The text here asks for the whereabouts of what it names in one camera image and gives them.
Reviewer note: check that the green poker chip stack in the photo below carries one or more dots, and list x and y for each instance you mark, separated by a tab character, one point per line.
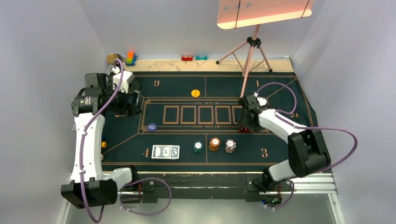
197	147

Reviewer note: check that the red toy block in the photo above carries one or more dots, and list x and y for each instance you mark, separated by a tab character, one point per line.
187	58

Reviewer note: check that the blue playing card deck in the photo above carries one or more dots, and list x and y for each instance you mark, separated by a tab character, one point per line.
165	152

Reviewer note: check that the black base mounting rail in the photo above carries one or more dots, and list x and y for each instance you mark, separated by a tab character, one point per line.
246	186

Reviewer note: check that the pink perforated board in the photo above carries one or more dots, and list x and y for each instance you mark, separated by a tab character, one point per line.
243	13

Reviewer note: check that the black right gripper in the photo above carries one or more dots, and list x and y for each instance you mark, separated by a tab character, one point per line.
243	121

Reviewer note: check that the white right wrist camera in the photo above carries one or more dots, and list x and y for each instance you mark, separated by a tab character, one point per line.
260	102

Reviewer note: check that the red triangle marker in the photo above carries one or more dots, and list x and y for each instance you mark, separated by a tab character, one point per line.
244	130

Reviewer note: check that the orange poker chip stack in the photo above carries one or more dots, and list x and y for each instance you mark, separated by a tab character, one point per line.
214	144

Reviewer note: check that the colourful toy block stack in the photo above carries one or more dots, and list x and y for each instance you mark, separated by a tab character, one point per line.
131	58

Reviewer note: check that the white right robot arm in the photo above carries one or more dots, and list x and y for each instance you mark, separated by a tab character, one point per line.
307	150

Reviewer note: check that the yellow dealer button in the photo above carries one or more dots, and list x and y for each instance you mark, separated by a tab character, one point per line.
195	93

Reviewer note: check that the teal toy block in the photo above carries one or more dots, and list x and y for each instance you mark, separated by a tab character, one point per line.
203	57

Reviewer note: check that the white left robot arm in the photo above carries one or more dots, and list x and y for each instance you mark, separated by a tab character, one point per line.
114	93

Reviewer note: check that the pink white poker chip stack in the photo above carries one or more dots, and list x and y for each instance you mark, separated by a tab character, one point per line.
230	146

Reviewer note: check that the pink tripod stand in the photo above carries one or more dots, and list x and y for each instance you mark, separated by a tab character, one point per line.
254	43

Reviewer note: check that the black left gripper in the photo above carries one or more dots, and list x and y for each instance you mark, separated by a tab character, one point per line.
127	108

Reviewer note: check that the purple small blind button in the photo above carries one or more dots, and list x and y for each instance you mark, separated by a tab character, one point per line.
152	127

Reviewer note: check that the green poker table mat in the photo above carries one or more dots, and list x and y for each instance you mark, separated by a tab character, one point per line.
182	120

